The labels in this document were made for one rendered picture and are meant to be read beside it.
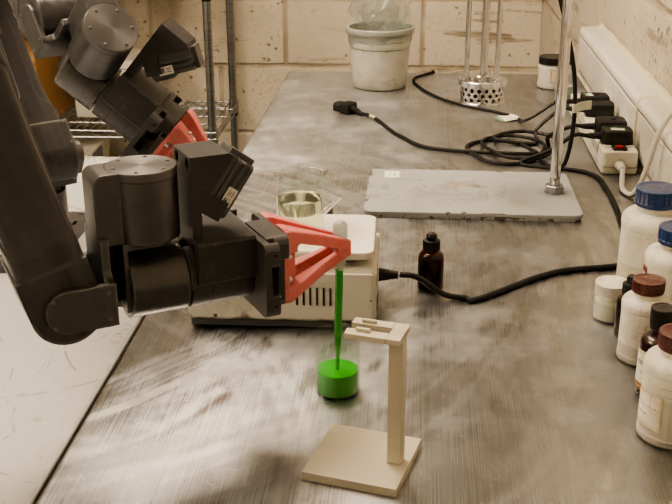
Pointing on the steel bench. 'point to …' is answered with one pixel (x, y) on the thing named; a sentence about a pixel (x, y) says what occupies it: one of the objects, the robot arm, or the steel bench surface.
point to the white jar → (547, 71)
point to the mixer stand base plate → (468, 196)
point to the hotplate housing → (363, 273)
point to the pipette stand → (401, 451)
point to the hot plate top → (364, 233)
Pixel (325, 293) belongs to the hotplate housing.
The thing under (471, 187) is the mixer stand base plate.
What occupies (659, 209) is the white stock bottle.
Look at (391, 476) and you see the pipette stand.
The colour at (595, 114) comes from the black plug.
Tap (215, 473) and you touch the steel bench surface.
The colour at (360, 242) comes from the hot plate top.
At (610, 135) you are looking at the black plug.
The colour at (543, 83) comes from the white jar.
